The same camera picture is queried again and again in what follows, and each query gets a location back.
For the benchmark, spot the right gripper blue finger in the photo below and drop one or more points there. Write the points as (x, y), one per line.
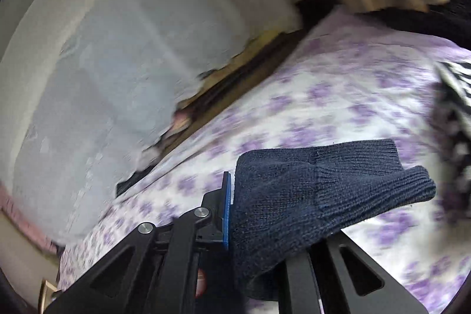
(225, 216)

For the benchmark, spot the navy knit child cardigan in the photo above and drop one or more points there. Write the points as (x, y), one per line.
(287, 199)

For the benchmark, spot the person's hand fingertip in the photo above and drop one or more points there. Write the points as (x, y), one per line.
(201, 283)

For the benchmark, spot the stacked folded blankets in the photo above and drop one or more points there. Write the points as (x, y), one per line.
(220, 89)

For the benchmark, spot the purple floral bed sheet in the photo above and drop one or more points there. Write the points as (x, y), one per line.
(349, 79)

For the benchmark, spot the white lace cover cloth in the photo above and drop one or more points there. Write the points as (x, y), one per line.
(88, 86)

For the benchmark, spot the pink floral cloth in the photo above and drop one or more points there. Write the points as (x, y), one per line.
(32, 233)

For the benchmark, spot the black white striped garment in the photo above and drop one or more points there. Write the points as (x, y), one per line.
(453, 113)

